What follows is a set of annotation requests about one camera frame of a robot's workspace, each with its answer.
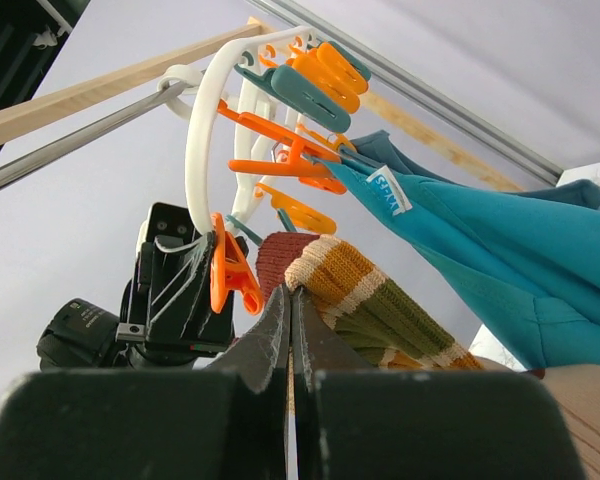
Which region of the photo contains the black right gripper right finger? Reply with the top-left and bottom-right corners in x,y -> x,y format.
291,289 -> 585,479

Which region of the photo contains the teal cloth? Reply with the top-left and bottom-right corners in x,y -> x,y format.
329,160 -> 600,368

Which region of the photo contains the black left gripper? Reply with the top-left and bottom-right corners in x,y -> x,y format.
117,233 -> 235,358

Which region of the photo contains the orange clothespin top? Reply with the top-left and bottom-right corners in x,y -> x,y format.
286,42 -> 369,114

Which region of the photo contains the metal hanging rod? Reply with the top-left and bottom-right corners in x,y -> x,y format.
0,82 -> 187,191

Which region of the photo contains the teal clothespin far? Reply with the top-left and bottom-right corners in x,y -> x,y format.
234,41 -> 371,134

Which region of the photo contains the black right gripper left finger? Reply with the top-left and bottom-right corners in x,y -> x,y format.
0,286 -> 291,479

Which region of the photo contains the orange clothespin holding cloth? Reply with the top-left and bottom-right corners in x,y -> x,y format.
217,100 -> 347,195

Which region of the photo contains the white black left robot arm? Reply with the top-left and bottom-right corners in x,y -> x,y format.
36,234 -> 235,369

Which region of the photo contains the striped sock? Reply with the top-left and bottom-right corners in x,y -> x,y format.
256,232 -> 484,370

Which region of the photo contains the dark blue cloth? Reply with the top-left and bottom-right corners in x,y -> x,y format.
352,130 -> 600,211

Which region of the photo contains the white round clip hanger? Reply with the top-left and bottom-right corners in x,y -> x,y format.
157,22 -> 313,233

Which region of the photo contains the teal clothespin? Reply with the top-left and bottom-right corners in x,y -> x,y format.
234,41 -> 371,134
226,214 -> 263,247

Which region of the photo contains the wooden drying rack frame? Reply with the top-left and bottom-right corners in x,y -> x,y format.
0,25 -> 600,479

